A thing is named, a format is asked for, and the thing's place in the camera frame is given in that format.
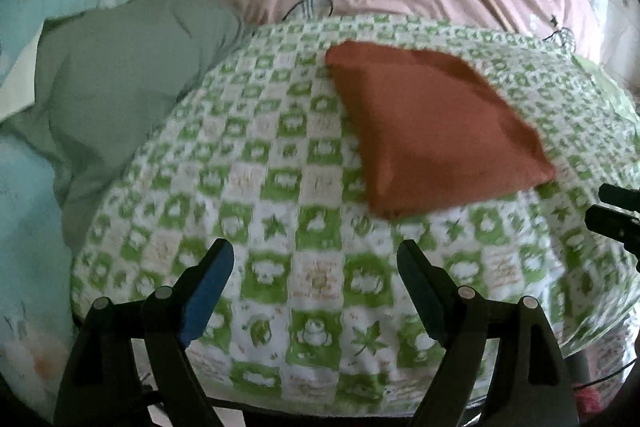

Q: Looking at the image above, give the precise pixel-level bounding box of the rust orange knit sweater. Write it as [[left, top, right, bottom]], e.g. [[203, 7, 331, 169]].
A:
[[324, 41, 556, 220]]

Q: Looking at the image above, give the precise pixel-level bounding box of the light blue floral sheet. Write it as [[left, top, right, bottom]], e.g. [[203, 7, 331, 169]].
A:
[[0, 0, 202, 421]]

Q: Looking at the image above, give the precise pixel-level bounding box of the green white patterned blanket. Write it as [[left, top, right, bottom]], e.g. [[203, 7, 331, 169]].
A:
[[72, 14, 639, 415]]

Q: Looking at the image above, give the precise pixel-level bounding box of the grey green pillow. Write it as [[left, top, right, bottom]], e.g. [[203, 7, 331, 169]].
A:
[[3, 0, 248, 251]]

